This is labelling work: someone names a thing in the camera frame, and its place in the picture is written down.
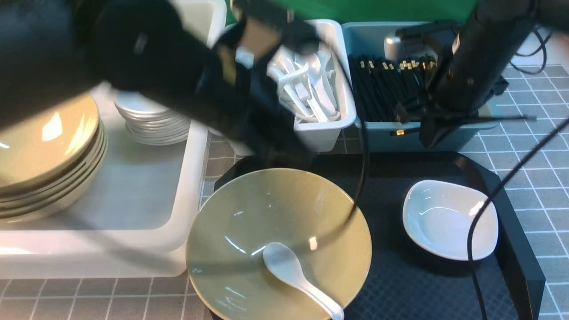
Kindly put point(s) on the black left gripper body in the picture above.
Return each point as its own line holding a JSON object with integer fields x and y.
{"x": 245, "y": 102}

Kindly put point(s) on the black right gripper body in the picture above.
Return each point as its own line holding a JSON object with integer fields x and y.
{"x": 435, "y": 124}

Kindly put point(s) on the white square sauce dish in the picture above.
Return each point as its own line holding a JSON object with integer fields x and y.
{"x": 437, "y": 216}

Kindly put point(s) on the yellow noodle bowl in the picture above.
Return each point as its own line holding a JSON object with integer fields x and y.
{"x": 307, "y": 213}

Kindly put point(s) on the white ceramic soup spoon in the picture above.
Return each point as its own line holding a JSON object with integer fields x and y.
{"x": 283, "y": 264}

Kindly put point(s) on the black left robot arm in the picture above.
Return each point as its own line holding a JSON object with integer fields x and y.
{"x": 55, "y": 50}

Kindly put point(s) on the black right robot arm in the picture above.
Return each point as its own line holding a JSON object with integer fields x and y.
{"x": 470, "y": 62}

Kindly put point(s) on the pile of white spoons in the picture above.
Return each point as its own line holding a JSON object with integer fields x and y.
{"x": 304, "y": 85}

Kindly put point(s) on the pile of black chopsticks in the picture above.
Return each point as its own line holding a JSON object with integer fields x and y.
{"x": 394, "y": 90}

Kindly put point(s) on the teal plastic chopstick bin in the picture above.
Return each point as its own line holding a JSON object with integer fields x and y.
{"x": 367, "y": 38}

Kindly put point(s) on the white plastic spoon bin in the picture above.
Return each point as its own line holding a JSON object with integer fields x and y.
{"x": 322, "y": 136}

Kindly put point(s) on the stack of white dishes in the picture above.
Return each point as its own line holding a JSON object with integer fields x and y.
{"x": 149, "y": 122}

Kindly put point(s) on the large white plastic tub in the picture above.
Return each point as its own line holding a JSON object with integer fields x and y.
{"x": 132, "y": 222}

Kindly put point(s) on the stack of yellow bowls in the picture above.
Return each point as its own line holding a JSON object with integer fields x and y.
{"x": 49, "y": 161}

